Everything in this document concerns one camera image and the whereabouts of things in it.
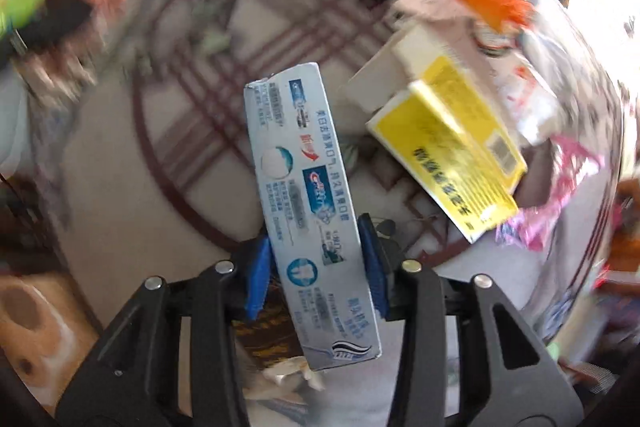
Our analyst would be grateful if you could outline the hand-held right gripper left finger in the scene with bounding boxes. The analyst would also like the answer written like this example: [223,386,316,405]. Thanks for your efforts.
[55,237,273,427]

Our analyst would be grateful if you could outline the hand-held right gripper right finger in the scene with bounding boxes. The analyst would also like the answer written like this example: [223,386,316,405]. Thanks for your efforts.
[357,213,586,427]

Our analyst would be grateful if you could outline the blue white toothpaste box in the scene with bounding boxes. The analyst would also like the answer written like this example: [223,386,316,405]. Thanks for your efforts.
[243,62,383,372]

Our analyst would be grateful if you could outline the pink white snack box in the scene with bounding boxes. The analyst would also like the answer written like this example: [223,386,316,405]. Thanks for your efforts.
[345,0,568,146]

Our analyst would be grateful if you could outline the pink foil wrapper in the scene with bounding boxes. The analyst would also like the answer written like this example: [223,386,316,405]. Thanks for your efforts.
[495,134,606,253]

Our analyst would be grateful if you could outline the brown printed wrapper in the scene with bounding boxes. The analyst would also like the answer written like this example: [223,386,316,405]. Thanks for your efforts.
[232,277,306,368]

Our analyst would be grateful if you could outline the crumpled white paper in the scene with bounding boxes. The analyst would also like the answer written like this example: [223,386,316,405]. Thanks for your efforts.
[260,354,326,390]

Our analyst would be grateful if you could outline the large yellow carton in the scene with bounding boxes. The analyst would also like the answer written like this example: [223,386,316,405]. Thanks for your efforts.
[365,56,528,244]

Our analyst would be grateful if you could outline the tan round object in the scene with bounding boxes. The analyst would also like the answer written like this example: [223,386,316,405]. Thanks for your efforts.
[0,274,101,413]

